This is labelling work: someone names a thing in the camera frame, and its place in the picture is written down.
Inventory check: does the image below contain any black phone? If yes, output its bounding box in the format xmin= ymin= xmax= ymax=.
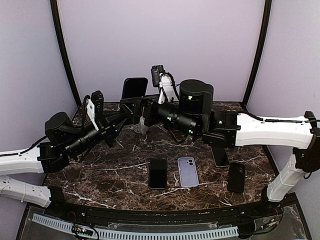
xmin=227 ymin=162 xmax=245 ymax=194
xmin=121 ymin=77 xmax=148 ymax=99

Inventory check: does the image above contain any black phone case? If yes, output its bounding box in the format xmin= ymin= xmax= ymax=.
xmin=148 ymin=158 xmax=168 ymax=190

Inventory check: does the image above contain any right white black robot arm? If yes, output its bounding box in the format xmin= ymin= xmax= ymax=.
xmin=120 ymin=78 xmax=320 ymax=217

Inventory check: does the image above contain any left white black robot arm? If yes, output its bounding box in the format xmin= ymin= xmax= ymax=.
xmin=0 ymin=112 xmax=128 ymax=218

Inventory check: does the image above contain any black phone under lavender case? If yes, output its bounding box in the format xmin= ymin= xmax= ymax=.
xmin=227 ymin=162 xmax=245 ymax=194

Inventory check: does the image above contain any white mug orange inside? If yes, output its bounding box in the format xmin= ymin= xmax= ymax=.
xmin=134 ymin=116 xmax=149 ymax=136

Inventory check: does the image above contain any white-edged smartphone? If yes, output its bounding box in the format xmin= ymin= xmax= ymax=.
xmin=211 ymin=147 xmax=230 ymax=168

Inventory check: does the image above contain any small circuit board with leds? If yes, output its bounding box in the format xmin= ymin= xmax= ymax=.
xmin=71 ymin=224 xmax=94 ymax=237

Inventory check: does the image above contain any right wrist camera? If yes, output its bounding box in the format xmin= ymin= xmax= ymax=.
xmin=151 ymin=65 xmax=180 ymax=105

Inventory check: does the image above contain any white slotted cable duct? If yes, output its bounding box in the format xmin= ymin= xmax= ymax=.
xmin=31 ymin=213 xmax=239 ymax=240

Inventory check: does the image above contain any left black frame post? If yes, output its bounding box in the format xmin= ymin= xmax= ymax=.
xmin=49 ymin=0 xmax=82 ymax=107

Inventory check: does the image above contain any black frame post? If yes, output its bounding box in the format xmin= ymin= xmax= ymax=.
xmin=49 ymin=0 xmax=82 ymax=107
xmin=241 ymin=0 xmax=273 ymax=109

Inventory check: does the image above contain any right black frame post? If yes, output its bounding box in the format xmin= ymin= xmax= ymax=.
xmin=241 ymin=0 xmax=273 ymax=109

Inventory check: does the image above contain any black front table rail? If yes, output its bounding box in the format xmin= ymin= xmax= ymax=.
xmin=44 ymin=202 xmax=284 ymax=226

